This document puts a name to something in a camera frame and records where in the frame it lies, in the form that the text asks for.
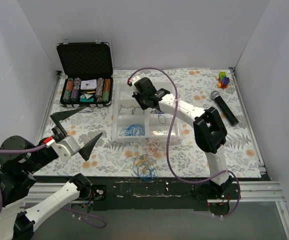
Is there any brown wire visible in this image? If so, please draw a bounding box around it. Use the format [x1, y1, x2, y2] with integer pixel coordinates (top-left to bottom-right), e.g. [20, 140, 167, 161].
[119, 104, 142, 116]

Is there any purple wire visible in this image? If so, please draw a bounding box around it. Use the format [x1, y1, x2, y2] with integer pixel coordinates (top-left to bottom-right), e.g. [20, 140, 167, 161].
[156, 111, 167, 125]

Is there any white compartment tray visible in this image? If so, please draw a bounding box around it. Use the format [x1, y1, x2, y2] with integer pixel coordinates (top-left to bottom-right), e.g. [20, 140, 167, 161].
[112, 83, 173, 143]

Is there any blue wire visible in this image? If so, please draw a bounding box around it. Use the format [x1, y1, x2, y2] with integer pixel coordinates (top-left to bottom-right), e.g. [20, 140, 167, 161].
[119, 123, 147, 138]

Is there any white wire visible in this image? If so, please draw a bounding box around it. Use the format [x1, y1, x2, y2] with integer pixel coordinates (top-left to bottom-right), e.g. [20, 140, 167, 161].
[150, 126, 173, 137]

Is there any orange wire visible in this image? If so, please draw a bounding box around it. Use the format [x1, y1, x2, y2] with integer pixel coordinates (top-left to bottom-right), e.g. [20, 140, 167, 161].
[144, 138, 162, 156]

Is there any colourful wire bundle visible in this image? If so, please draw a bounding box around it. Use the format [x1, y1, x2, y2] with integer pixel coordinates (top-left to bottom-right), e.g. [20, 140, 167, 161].
[124, 154, 160, 182]

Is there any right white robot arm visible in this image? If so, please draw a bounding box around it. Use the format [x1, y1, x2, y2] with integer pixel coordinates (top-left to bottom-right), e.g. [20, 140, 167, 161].
[127, 76, 232, 199]

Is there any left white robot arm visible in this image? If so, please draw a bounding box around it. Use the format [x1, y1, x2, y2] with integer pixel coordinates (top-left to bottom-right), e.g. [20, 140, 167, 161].
[0, 107, 102, 240]

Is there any orange poker chip stack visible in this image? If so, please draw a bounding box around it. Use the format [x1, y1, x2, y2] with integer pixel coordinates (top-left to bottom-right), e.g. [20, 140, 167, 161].
[64, 78, 74, 96]

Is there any teal card box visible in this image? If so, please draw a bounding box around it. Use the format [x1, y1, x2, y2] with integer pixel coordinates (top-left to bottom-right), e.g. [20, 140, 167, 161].
[80, 97, 94, 103]

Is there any purple poker chip stack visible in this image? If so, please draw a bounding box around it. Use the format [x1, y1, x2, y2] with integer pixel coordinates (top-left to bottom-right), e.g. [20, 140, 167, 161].
[70, 77, 82, 102]

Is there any green poker chip stack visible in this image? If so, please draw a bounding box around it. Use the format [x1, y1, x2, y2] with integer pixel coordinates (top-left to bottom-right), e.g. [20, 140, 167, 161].
[101, 91, 110, 103]

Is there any white playing card deck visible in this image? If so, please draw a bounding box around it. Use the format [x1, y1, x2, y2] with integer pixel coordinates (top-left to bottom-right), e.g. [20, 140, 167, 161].
[80, 79, 97, 91]

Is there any black poker chip case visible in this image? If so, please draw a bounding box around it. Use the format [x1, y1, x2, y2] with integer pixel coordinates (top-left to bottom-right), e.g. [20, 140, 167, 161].
[56, 42, 114, 107]

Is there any black handheld microphone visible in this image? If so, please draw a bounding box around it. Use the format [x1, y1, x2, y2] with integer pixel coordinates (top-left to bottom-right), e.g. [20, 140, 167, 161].
[210, 90, 239, 126]

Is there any colourful toy block stack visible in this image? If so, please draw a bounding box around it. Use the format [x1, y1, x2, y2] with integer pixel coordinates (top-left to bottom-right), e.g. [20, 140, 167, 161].
[216, 71, 230, 89]

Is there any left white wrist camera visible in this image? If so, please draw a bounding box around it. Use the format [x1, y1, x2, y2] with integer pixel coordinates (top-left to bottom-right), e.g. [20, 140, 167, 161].
[43, 135, 81, 162]

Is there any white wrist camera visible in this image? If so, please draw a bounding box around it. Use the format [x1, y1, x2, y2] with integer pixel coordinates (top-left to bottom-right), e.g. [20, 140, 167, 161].
[43, 135, 81, 162]
[127, 76, 141, 87]

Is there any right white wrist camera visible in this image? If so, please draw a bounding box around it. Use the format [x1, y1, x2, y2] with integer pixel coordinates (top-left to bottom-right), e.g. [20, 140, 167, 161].
[127, 76, 141, 87]

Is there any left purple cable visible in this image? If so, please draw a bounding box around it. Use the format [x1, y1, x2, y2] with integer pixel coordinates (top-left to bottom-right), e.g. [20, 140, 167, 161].
[0, 143, 107, 229]

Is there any purple cable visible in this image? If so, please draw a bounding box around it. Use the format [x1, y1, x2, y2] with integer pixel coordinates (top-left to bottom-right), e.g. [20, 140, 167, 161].
[129, 67, 241, 217]
[0, 143, 107, 229]

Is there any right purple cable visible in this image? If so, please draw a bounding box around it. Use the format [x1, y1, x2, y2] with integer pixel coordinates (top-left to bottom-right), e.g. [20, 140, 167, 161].
[129, 67, 241, 217]

